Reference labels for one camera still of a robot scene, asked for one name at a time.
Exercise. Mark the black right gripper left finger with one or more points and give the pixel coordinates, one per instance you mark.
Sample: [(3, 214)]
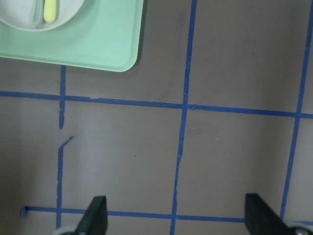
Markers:
[(95, 220)]

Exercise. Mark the light green plastic tray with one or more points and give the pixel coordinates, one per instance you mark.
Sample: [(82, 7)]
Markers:
[(103, 35)]

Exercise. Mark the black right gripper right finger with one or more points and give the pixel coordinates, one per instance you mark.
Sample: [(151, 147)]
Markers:
[(260, 219)]

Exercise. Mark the white round plate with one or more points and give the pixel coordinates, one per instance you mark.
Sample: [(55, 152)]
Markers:
[(27, 15)]

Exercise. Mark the yellow handled fork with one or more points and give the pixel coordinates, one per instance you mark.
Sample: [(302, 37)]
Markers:
[(50, 11)]

